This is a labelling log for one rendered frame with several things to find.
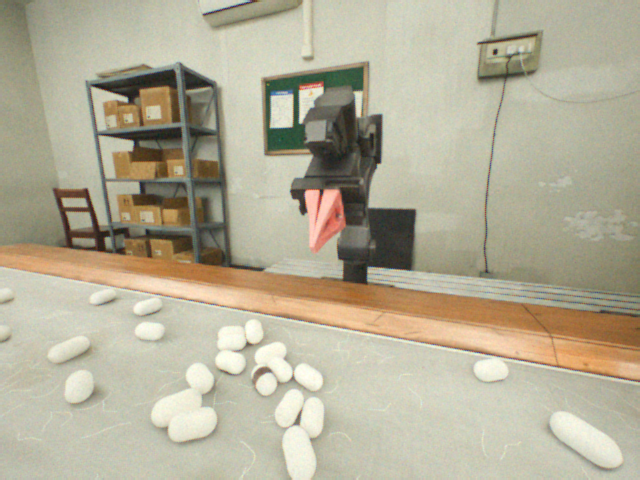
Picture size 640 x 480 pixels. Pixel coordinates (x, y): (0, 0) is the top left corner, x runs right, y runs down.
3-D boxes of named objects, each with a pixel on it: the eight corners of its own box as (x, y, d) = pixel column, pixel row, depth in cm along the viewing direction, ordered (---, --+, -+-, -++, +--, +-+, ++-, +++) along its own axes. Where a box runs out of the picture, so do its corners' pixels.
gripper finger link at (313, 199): (347, 235, 28) (361, 179, 34) (287, 231, 30) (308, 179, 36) (354, 269, 33) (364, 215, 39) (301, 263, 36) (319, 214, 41)
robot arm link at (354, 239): (366, 255, 59) (377, 134, 68) (337, 253, 60) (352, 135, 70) (368, 261, 64) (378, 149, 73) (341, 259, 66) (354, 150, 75)
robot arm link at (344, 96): (366, 105, 32) (375, 67, 39) (301, 111, 35) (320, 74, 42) (369, 180, 41) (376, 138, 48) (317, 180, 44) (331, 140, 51)
